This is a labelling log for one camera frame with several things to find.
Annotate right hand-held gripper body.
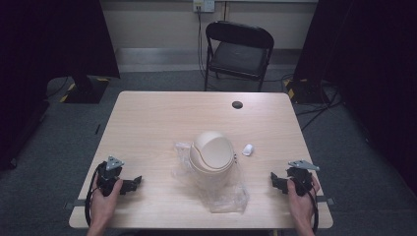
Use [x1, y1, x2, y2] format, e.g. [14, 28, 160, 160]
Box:
[286, 159, 321, 198]

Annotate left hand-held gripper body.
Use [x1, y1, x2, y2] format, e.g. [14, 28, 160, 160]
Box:
[96, 155, 126, 198]

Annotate person's right hand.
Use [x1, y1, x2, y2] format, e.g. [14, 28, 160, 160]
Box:
[286, 175, 321, 228]

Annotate person's left hand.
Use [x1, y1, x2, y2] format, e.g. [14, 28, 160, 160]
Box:
[89, 178, 124, 228]

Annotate white crumpled paper wad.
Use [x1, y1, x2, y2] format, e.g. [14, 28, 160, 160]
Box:
[241, 143, 256, 157]

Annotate clear plastic bag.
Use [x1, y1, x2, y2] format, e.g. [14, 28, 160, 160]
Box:
[171, 141, 251, 214]

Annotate black striped-edge stand base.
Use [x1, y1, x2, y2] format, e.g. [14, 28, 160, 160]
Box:
[284, 78, 330, 105]
[59, 75, 110, 105]

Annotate black folding chair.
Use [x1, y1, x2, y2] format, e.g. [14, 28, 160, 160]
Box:
[203, 20, 275, 93]

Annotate black curtain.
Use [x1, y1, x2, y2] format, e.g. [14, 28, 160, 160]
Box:
[0, 0, 121, 171]
[292, 0, 417, 195]

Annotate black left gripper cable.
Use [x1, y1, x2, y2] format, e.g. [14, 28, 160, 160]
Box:
[84, 162, 106, 228]

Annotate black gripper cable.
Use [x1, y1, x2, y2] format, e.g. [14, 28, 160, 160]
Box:
[84, 162, 106, 228]
[307, 191, 321, 234]

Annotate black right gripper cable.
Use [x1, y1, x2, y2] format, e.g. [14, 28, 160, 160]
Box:
[307, 191, 321, 234]

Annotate black floor cables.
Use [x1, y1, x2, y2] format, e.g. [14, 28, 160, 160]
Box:
[280, 73, 344, 132]

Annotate black cable from outlet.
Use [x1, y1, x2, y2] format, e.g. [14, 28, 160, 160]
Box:
[196, 5, 210, 82]

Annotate white wall outlet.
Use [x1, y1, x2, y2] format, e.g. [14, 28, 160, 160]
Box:
[192, 0, 216, 14]

